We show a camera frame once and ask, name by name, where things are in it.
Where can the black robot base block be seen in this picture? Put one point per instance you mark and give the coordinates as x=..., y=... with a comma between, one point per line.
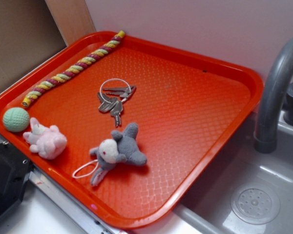
x=15, y=168

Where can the orange plastic tray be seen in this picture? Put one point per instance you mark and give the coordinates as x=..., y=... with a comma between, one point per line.
x=186, y=105

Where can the grey plush donkey toy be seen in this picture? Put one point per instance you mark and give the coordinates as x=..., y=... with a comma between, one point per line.
x=121, y=148

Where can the pink plush toy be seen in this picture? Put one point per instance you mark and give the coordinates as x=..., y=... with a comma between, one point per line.
x=47, y=142

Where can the wooden board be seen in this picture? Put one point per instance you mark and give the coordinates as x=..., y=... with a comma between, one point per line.
x=72, y=18

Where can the grey toy sink basin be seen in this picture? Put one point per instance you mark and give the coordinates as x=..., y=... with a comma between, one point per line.
x=243, y=191

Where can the green textured ball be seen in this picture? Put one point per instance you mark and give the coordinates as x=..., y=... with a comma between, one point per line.
x=16, y=119

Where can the grey toy faucet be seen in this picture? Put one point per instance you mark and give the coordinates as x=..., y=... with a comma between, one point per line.
x=278, y=92

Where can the brown cardboard panel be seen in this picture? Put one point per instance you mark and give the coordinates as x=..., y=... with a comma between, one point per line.
x=28, y=37

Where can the silver keys on ring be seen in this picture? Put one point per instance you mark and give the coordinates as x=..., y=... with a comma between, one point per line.
x=112, y=99

